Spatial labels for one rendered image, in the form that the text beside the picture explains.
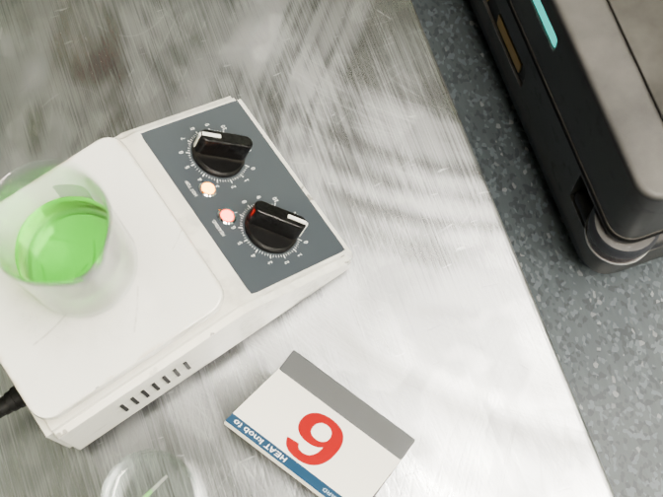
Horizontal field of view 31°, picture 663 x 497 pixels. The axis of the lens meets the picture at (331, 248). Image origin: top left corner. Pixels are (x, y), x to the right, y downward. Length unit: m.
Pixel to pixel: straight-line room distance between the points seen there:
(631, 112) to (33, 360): 0.73
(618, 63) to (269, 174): 0.59
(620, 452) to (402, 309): 0.80
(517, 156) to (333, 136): 0.82
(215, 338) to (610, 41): 0.68
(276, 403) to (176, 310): 0.09
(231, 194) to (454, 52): 0.95
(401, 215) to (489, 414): 0.13
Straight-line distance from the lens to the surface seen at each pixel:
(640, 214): 1.24
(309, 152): 0.76
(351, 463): 0.69
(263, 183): 0.71
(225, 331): 0.68
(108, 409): 0.68
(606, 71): 1.23
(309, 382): 0.72
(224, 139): 0.70
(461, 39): 1.63
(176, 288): 0.65
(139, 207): 0.67
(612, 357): 1.52
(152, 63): 0.80
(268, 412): 0.70
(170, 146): 0.71
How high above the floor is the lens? 1.46
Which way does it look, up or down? 74 degrees down
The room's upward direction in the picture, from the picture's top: 6 degrees counter-clockwise
